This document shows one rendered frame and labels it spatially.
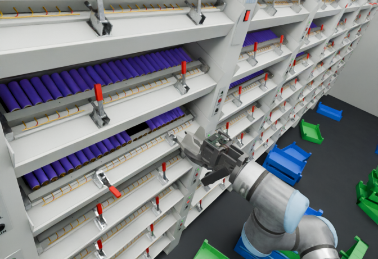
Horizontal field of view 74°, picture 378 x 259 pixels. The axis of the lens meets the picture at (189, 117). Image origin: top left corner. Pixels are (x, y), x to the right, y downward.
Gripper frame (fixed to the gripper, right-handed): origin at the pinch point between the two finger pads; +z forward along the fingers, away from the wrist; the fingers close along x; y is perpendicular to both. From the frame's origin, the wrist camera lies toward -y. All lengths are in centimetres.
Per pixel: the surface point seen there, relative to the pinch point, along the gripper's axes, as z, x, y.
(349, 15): 13, -229, 23
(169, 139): 6.6, -1.9, -6.2
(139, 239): 9, 2, -66
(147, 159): 5.3, 8.4, -8.2
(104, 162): 8.7, 21.1, -4.3
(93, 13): 6.6, 24.9, 34.9
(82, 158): 12.4, 25.2, -3.4
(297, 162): -19, -158, -92
